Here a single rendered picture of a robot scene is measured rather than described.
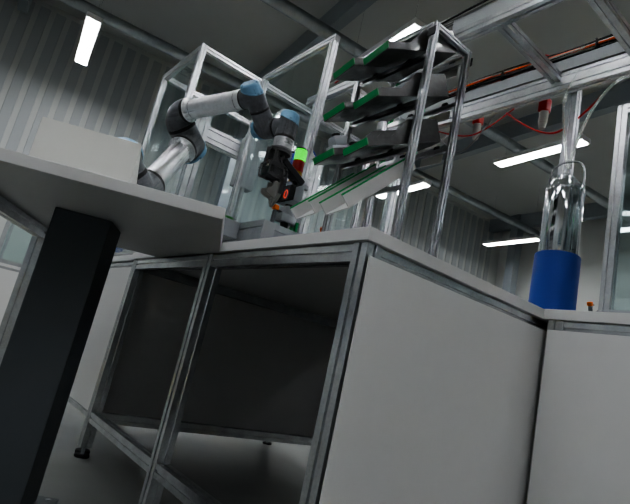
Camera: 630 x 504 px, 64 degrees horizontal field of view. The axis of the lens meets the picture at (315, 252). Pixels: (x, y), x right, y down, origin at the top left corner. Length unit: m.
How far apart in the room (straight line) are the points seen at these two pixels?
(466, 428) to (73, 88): 9.61
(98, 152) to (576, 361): 1.47
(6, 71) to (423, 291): 9.59
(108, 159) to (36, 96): 8.63
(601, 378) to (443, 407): 0.46
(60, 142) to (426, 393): 1.22
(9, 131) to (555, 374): 9.38
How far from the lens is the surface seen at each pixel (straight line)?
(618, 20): 2.41
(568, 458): 1.56
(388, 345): 1.12
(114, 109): 10.34
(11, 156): 1.30
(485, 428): 1.43
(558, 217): 2.03
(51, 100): 10.23
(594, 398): 1.54
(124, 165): 1.61
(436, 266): 1.23
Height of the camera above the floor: 0.55
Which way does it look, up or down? 12 degrees up
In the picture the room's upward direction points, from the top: 13 degrees clockwise
